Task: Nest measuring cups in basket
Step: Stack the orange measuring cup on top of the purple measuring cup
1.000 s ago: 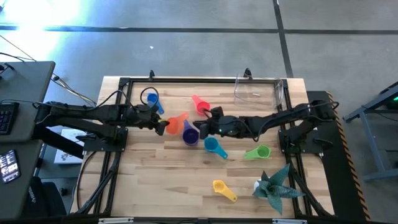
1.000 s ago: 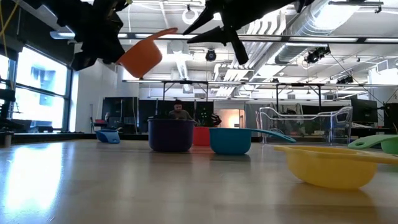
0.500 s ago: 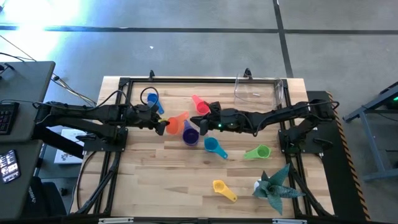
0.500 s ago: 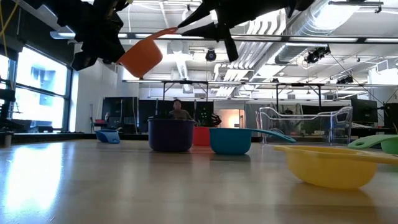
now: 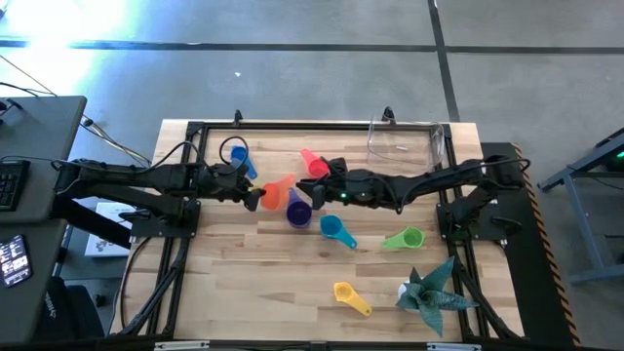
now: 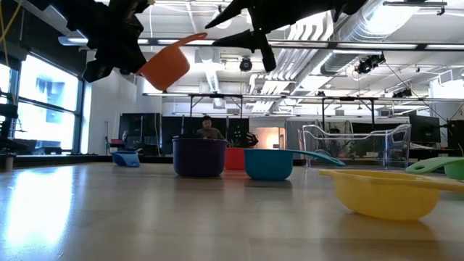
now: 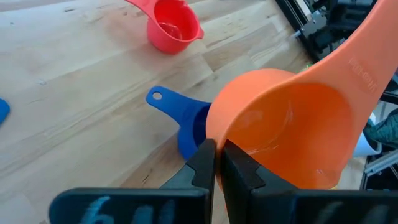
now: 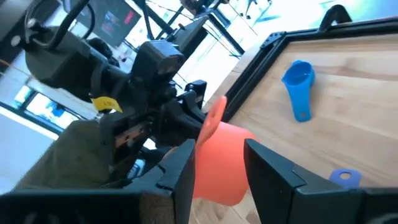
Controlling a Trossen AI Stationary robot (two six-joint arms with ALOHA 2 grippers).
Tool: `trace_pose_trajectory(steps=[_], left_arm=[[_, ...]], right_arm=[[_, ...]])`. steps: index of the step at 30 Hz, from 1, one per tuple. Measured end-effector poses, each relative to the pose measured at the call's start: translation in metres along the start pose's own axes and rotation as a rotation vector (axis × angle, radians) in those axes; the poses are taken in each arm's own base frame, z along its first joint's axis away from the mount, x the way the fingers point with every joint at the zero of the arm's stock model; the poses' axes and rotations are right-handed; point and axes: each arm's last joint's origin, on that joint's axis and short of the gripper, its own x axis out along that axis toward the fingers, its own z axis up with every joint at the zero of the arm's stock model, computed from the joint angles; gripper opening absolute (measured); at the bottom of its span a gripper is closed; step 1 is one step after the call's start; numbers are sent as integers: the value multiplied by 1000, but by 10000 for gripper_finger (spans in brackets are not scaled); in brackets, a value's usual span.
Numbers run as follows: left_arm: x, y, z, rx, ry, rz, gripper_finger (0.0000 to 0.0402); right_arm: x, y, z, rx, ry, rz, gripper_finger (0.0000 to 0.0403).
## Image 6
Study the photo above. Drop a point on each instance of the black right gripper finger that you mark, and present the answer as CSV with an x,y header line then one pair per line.
x,y
233,11
246,40

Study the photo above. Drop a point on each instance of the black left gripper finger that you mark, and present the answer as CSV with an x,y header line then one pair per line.
x,y
96,72
134,72

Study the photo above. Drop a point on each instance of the orange measuring cup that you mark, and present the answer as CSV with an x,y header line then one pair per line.
x,y
166,67

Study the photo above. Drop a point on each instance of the small light blue measuring cup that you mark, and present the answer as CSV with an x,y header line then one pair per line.
x,y
127,159

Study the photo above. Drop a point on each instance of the dark blue measuring cup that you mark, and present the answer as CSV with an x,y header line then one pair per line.
x,y
199,157

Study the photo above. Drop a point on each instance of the red measuring cup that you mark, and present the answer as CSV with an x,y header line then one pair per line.
x,y
235,159

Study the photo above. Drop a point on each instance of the teal blue measuring cup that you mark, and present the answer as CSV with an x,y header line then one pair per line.
x,y
268,165

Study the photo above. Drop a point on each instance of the green measuring cup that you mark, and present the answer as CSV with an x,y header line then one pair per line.
x,y
431,165

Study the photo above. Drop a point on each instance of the yellow measuring cup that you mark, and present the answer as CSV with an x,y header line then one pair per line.
x,y
388,199

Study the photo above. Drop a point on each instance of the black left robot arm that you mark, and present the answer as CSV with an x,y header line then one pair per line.
x,y
54,7

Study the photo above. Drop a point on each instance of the clear plastic basket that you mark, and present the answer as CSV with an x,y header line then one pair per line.
x,y
395,152

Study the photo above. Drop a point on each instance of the long ceiling light bar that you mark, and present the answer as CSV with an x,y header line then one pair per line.
x,y
72,40

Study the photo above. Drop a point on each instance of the large bright window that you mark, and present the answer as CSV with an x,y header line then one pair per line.
x,y
47,108

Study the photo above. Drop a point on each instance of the person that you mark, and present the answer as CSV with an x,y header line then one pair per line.
x,y
209,130

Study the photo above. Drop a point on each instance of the black computer monitor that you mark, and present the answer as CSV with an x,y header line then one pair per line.
x,y
425,128

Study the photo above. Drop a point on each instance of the round black ceiling camera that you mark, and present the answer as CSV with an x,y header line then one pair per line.
x,y
245,64

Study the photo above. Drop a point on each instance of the black background table frame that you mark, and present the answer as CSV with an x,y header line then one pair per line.
x,y
348,98
217,95

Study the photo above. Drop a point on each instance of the silver ceiling air duct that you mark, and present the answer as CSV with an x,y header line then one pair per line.
x,y
369,25

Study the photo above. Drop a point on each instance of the black aluminium table frame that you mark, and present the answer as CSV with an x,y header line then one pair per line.
x,y
156,158

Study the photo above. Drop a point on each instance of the black ceiling camera cluster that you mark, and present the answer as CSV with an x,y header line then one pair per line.
x,y
368,65

